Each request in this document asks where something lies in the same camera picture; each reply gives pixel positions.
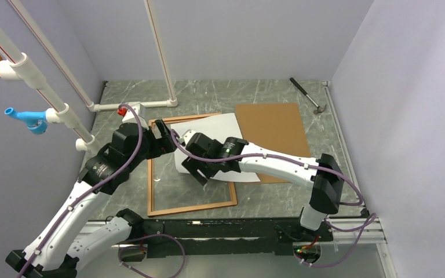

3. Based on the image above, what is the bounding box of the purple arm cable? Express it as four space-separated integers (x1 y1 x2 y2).
15 103 187 278
170 128 378 269

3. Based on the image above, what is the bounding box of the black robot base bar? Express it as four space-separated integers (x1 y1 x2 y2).
105 208 334 258

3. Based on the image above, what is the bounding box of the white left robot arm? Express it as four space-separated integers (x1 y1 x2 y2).
5 116 176 277

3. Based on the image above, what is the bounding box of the blue faucet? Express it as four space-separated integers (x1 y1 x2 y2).
4 107 48 135

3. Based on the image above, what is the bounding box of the black handled hammer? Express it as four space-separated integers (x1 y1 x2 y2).
289 77 326 115

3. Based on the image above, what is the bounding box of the white pvc pipe stand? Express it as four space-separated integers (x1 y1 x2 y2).
0 0 178 154

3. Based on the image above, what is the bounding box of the landscape photo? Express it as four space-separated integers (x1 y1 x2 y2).
170 113 260 183

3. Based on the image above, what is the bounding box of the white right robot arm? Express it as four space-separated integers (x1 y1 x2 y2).
172 130 346 240

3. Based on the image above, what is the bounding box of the wooden picture frame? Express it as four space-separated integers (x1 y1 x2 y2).
147 112 238 217

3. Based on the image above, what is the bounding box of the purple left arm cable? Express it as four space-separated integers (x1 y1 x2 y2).
15 103 187 278

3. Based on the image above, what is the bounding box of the brown backing board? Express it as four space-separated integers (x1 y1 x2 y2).
235 103 317 185

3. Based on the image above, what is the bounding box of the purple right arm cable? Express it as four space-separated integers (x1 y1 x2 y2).
170 128 378 269

